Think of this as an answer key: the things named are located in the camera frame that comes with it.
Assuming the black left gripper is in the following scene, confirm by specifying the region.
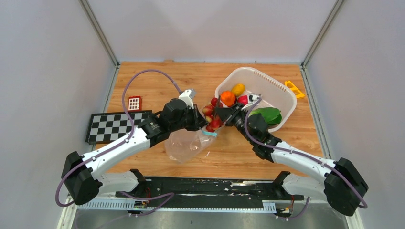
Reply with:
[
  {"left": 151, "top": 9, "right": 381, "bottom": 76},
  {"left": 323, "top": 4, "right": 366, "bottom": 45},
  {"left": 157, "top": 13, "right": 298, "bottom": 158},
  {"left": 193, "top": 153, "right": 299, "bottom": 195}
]
[{"left": 170, "top": 104, "right": 210, "bottom": 133}]

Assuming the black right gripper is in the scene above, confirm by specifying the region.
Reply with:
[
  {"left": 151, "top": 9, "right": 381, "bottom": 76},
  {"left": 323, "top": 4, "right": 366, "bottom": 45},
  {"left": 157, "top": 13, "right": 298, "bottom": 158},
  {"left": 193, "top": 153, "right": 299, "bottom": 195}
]
[{"left": 214, "top": 103, "right": 255, "bottom": 145}]

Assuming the red toy grape bunch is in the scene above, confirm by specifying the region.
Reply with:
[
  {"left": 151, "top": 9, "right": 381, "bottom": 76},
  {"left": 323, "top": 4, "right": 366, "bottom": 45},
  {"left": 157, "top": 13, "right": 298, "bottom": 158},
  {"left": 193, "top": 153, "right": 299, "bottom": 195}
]
[{"left": 202, "top": 97, "right": 223, "bottom": 133}]

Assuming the orange toy pumpkin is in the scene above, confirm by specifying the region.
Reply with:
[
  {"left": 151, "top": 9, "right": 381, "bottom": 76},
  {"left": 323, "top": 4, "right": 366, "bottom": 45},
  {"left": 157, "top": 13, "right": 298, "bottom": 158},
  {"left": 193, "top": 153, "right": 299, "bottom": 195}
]
[{"left": 220, "top": 91, "right": 236, "bottom": 107}]

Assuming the red toy apple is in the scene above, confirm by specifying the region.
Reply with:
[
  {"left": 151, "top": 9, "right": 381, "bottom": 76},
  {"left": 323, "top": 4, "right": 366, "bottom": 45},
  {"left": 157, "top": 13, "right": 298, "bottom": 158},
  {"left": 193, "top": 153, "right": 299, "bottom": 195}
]
[{"left": 237, "top": 95, "right": 249, "bottom": 105}]

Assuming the clear zip top bag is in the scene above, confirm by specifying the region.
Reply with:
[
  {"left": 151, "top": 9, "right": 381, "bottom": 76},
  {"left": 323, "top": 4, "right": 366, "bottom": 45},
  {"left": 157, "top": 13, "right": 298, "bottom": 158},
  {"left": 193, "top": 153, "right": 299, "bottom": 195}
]
[{"left": 164, "top": 126, "right": 219, "bottom": 164}]

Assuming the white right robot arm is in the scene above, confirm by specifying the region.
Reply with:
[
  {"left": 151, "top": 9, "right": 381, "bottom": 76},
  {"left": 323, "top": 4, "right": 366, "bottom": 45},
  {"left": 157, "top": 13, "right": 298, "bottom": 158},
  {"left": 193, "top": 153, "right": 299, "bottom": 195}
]
[{"left": 215, "top": 105, "right": 369, "bottom": 216}]

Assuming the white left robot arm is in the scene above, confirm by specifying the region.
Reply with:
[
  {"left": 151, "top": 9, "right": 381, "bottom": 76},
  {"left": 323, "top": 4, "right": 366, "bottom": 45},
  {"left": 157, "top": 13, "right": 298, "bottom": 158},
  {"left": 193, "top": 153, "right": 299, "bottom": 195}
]
[{"left": 57, "top": 99, "right": 207, "bottom": 205}]

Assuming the yellow toy mango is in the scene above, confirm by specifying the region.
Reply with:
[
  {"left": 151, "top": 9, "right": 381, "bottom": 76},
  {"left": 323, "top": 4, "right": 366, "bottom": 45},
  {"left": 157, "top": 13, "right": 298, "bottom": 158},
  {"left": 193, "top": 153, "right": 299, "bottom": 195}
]
[{"left": 231, "top": 83, "right": 245, "bottom": 97}]

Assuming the green toy bok choy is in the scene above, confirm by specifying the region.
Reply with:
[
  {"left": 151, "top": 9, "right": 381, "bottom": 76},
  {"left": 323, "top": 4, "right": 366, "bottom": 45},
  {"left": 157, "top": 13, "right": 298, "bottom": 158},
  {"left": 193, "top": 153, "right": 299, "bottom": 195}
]
[{"left": 250, "top": 107, "right": 282, "bottom": 125}]

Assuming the white plastic basket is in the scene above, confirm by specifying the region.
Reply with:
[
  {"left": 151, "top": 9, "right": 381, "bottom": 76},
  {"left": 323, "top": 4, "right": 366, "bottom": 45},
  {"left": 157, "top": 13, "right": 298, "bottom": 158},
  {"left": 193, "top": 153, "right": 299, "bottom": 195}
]
[{"left": 214, "top": 67, "right": 297, "bottom": 133}]

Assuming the red toy window block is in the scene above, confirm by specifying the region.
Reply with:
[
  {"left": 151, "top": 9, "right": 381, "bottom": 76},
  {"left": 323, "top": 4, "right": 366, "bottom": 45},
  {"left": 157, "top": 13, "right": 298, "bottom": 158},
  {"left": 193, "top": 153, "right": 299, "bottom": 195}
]
[{"left": 128, "top": 96, "right": 142, "bottom": 112}]

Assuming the black white checkerboard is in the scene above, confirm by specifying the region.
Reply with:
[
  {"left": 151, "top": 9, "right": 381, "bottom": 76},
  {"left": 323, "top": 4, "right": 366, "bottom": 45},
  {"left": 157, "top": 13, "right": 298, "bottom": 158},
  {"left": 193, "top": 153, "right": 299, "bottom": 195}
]
[{"left": 85, "top": 112, "right": 132, "bottom": 145}]

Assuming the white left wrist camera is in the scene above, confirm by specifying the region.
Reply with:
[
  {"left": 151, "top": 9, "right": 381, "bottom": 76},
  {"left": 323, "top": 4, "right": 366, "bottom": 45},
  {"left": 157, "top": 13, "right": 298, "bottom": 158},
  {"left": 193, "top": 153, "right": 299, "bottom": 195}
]
[{"left": 178, "top": 89, "right": 196, "bottom": 109}]

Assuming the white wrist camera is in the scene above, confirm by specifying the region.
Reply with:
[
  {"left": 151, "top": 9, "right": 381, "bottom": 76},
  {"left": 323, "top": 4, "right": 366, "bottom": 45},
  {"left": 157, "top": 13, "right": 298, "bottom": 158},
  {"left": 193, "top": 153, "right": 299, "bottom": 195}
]
[
  {"left": 247, "top": 93, "right": 261, "bottom": 104},
  {"left": 178, "top": 89, "right": 196, "bottom": 109}
]

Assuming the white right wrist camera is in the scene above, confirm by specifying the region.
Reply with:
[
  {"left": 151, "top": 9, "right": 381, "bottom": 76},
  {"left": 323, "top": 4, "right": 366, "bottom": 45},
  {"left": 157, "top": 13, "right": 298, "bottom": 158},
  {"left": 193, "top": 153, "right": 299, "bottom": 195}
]
[{"left": 247, "top": 93, "right": 261, "bottom": 104}]

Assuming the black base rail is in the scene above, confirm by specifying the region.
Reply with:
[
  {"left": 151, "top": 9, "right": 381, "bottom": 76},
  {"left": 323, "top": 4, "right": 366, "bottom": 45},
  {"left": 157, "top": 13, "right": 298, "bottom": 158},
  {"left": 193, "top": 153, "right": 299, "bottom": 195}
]
[{"left": 128, "top": 177, "right": 304, "bottom": 209}]

